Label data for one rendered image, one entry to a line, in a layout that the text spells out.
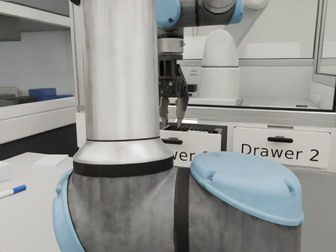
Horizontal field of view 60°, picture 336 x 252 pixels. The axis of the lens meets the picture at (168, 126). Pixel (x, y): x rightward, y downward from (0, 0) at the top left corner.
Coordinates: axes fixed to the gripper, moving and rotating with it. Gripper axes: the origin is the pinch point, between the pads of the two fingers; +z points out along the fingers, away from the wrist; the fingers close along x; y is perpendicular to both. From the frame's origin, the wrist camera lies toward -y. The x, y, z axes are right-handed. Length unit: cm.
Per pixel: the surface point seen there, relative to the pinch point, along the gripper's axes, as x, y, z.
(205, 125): 7.0, -15.8, 3.5
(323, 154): 44.5, -13.9, 10.0
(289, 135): 34.5, -14.0, 4.7
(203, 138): 9.4, -1.1, 4.7
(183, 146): 3.2, -1.1, 7.7
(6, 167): -53, 14, 16
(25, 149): -82, -23, 22
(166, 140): -1.2, 2.5, 5.3
